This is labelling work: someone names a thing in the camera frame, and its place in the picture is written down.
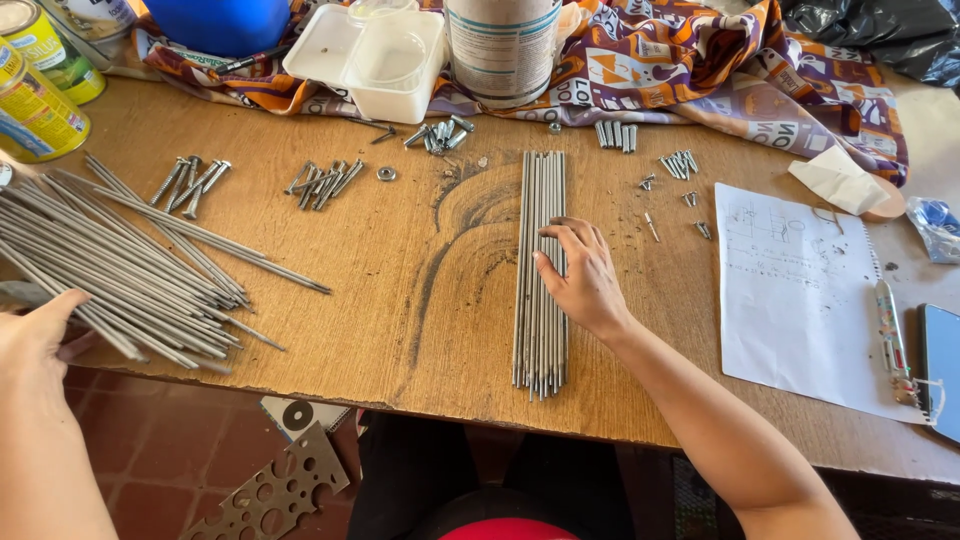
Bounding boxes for folded white paper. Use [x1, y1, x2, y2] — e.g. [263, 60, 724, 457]
[786, 145, 893, 218]

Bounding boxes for dark phone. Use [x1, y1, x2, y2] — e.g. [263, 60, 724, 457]
[918, 303, 960, 445]

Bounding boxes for large white labelled can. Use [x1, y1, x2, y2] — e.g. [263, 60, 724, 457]
[443, 0, 564, 111]

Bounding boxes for person's left hand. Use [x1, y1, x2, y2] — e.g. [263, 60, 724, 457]
[0, 288, 99, 421]

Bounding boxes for aligned row of welding rods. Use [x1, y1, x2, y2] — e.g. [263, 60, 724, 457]
[512, 150, 570, 403]

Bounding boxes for blue plastic container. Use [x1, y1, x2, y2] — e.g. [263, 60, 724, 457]
[141, 0, 293, 59]

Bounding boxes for group of short hex bolts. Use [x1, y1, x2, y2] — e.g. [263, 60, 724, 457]
[402, 114, 477, 157]

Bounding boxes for group of large lag screws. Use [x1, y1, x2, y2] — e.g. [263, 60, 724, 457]
[148, 154, 234, 221]

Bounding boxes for white paper sheet with notes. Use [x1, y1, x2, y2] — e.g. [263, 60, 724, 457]
[713, 182, 932, 427]

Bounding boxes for white cord loop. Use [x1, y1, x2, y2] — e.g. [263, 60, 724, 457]
[910, 376, 948, 426]

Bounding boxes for multicolour pen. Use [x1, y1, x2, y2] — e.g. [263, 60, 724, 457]
[874, 279, 921, 408]

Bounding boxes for person's red shirt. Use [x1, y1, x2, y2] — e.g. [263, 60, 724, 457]
[438, 516, 580, 540]

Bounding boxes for black pen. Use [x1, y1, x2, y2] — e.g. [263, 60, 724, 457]
[213, 45, 291, 76]

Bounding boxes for white plastic box with lid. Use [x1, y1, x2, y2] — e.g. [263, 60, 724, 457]
[282, 3, 449, 126]

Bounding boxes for black plastic bag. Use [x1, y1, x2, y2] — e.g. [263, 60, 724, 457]
[778, 0, 960, 97]

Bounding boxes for group of small silver screws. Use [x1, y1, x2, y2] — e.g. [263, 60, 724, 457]
[658, 149, 701, 182]

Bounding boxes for rubber band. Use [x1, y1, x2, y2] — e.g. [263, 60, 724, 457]
[809, 201, 846, 238]

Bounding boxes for clear plastic cup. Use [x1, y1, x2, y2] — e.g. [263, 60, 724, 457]
[351, 28, 429, 93]

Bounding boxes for pile of welding rods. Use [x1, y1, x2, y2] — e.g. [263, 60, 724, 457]
[0, 153, 333, 376]

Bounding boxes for white label tin can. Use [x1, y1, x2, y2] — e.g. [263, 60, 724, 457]
[37, 0, 141, 44]

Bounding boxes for group of thin long screws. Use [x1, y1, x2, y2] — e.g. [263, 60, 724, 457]
[282, 158, 366, 212]

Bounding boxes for blue clear plastic bag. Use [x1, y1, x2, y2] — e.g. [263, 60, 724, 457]
[904, 196, 960, 265]

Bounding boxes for purple orange patterned cloth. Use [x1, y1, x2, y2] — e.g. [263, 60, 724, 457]
[133, 0, 910, 187]

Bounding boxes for perforated metal plate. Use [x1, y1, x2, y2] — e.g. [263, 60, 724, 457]
[178, 421, 352, 540]

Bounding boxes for person's right hand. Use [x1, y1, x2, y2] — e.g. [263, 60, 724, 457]
[532, 216, 636, 345]

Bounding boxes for white card with black washer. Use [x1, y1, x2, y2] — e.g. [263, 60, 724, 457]
[259, 395, 354, 444]

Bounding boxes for round wooden piece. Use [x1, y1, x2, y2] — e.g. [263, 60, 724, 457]
[859, 175, 908, 224]

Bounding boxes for person's black trousers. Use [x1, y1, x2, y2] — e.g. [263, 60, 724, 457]
[347, 411, 637, 540]

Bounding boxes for yellow green tin can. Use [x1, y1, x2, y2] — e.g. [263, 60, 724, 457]
[0, 0, 107, 106]

